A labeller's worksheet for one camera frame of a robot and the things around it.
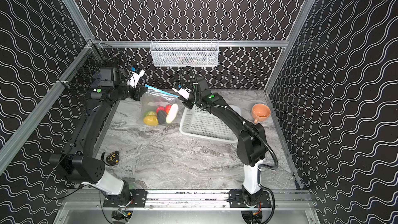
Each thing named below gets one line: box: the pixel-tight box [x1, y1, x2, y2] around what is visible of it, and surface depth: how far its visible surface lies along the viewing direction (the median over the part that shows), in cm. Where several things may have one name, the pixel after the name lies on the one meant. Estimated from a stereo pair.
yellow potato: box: [143, 114, 159, 126], surface depth 90 cm
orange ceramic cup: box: [251, 103, 272, 124], surface depth 105 cm
